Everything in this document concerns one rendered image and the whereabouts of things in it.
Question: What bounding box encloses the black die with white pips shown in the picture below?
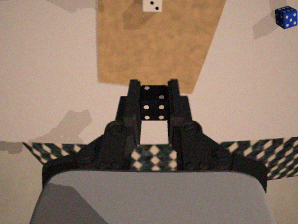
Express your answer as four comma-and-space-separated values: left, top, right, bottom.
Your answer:
139, 85, 168, 121

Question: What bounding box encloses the blue die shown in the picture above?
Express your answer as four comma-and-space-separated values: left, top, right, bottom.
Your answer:
275, 6, 298, 29

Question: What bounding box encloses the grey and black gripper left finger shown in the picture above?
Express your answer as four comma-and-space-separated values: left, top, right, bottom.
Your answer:
42, 79, 142, 189

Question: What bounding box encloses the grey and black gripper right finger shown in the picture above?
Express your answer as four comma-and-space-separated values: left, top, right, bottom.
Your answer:
167, 79, 268, 192

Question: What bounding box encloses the tan mat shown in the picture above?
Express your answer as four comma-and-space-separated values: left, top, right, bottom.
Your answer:
98, 0, 226, 94

